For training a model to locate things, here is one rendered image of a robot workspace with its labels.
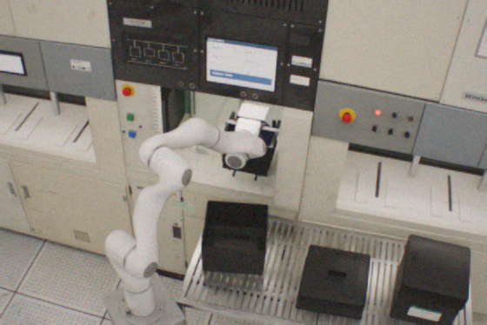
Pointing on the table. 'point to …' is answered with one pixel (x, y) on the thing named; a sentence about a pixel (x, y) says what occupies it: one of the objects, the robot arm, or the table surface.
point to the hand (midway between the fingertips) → (252, 116)
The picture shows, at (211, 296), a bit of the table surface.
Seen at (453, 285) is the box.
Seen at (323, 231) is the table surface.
